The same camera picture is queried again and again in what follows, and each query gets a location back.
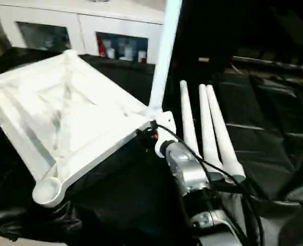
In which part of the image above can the white plastic table top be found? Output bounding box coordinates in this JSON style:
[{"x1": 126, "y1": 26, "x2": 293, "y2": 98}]
[{"x1": 0, "y1": 50, "x2": 176, "y2": 209}]

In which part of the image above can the white plastic table leg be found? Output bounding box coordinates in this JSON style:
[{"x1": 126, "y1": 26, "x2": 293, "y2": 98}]
[
  {"x1": 180, "y1": 80, "x2": 201, "y2": 159},
  {"x1": 206, "y1": 85, "x2": 246, "y2": 183},
  {"x1": 148, "y1": 0, "x2": 183, "y2": 111},
  {"x1": 198, "y1": 84, "x2": 227, "y2": 181}
]

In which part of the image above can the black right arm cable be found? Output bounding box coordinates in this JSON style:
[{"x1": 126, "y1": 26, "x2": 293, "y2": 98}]
[{"x1": 150, "y1": 120, "x2": 267, "y2": 246}]

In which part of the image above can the black mat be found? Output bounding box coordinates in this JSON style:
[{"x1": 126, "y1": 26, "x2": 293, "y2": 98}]
[{"x1": 0, "y1": 47, "x2": 303, "y2": 246}]

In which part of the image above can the grey metal rail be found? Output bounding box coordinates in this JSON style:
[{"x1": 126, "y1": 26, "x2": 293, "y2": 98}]
[{"x1": 232, "y1": 55, "x2": 303, "y2": 75}]

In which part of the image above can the white cabinet with glass doors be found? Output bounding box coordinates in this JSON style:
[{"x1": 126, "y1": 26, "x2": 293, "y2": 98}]
[{"x1": 0, "y1": 0, "x2": 168, "y2": 65}]

